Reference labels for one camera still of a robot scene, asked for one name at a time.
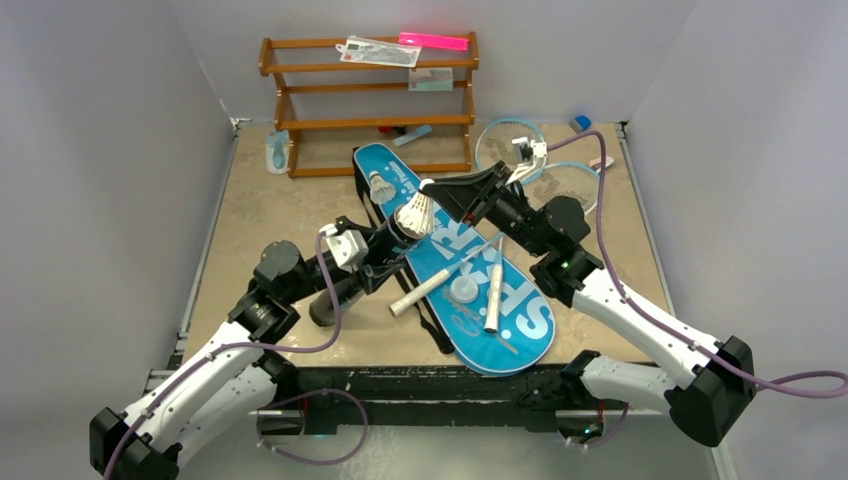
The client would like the black shuttlecock tube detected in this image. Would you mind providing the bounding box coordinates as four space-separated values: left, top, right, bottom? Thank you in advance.
309 217 422 327

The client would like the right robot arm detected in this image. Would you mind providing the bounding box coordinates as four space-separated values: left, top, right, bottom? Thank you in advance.
420 163 756 447

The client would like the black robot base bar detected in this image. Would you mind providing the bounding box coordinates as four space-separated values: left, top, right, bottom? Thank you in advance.
258 360 627 440

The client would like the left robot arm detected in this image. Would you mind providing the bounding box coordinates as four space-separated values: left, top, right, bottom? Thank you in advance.
89 219 419 479

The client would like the far blue badminton racket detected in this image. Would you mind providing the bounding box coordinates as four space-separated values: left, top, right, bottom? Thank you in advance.
475 118 545 334

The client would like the pink and white clip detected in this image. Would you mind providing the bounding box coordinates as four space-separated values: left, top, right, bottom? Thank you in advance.
588 155 615 173

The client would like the red and black small object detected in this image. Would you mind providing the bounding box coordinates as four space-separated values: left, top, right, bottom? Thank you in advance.
378 125 408 136

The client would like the blue and grey eraser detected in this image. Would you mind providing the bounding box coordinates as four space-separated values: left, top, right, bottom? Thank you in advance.
569 115 593 134

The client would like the blue racket bag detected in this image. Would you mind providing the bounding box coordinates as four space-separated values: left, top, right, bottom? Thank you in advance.
352 141 557 378

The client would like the small white box on shelf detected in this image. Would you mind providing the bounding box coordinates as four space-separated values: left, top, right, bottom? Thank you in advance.
407 67 454 92

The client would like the wooden three-tier shelf rack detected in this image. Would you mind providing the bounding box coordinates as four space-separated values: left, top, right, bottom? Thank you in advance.
258 31 480 179

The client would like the light blue packaged tool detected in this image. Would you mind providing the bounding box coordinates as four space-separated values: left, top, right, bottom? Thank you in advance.
265 130 290 175

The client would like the pink fluorescent ruler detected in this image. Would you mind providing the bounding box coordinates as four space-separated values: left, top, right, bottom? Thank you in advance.
398 32 470 52

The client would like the clear packaged item on shelf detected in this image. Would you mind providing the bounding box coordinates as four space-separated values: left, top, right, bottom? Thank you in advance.
335 36 422 68

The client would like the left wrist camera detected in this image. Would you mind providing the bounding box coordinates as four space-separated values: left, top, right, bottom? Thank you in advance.
319 224 369 272

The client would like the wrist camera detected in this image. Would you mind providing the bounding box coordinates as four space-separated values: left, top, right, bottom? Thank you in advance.
506 137 548 185
319 224 369 272

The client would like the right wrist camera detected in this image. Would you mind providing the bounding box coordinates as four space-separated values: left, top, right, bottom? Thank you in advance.
506 137 548 185

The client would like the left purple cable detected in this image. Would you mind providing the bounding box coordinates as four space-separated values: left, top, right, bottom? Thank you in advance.
102 228 370 480

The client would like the purple cable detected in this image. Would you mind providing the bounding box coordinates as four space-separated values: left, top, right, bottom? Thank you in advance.
546 130 848 452
102 228 370 480

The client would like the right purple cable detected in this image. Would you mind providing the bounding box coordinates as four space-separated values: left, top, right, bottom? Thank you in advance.
546 130 848 452

